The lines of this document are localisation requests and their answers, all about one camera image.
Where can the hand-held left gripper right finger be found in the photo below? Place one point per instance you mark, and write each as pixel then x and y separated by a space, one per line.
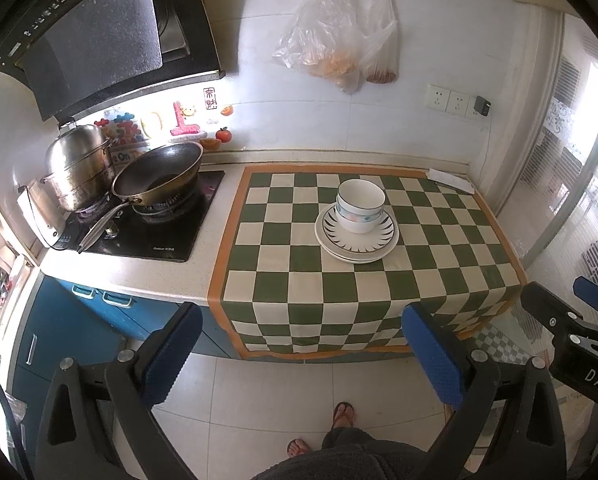
pixel 434 360

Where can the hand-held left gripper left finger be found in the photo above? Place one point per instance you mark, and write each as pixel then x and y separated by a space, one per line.
pixel 174 355

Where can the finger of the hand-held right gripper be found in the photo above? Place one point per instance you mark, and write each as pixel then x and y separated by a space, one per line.
pixel 596 295
pixel 549 307

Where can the white patterned plates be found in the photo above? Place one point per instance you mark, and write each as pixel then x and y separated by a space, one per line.
pixel 359 258

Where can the blue leaf pattern plate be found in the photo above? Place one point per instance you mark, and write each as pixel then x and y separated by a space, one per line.
pixel 384 232

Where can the floral white bowl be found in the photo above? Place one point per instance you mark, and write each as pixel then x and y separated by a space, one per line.
pixel 361 219

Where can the deep white bowl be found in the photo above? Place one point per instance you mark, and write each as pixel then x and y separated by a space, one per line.
pixel 361 191

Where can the brown flip-flop sandal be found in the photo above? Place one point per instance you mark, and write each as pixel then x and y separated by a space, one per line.
pixel 297 446
pixel 343 412

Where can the black gas stove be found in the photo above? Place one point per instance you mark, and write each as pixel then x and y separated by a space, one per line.
pixel 169 240

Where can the blue kitchen cabinet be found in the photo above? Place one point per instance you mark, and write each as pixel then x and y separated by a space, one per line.
pixel 54 320

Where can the person's dark clothing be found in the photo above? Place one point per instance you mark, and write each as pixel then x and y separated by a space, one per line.
pixel 349 460

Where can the glass sliding door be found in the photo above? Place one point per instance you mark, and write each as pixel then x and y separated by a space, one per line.
pixel 554 170

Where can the green white checkered cloth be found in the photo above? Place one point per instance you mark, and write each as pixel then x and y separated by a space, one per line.
pixel 279 270

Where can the white folded paper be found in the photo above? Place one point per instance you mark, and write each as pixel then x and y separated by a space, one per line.
pixel 451 178

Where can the white plastic board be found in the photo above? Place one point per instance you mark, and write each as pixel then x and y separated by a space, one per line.
pixel 31 215

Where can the black plug adapter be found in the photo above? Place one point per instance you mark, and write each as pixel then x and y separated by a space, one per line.
pixel 481 106

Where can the stainless steel steamer pot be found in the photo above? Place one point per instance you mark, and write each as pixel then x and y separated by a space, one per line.
pixel 79 160

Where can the clear bag with red contents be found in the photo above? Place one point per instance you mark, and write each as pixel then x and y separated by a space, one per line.
pixel 381 45

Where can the black range hood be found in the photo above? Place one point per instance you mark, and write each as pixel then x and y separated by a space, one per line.
pixel 94 25

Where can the clear bag with orange contents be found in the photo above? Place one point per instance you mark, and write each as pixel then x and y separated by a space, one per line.
pixel 319 35

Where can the white wall power outlet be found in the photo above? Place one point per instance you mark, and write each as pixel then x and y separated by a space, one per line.
pixel 459 104
pixel 471 112
pixel 437 97

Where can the orange slice wall sticker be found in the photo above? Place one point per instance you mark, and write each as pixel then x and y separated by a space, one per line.
pixel 210 144

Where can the pink wall sticker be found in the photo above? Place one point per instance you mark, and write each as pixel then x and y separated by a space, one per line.
pixel 184 125

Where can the colourful wall sticker cluster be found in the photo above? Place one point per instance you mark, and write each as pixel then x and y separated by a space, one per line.
pixel 121 127

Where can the yellow wall sticker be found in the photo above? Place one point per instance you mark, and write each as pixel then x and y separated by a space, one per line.
pixel 151 122

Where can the red seal wall sticker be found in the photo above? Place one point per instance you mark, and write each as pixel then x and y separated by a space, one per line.
pixel 210 97

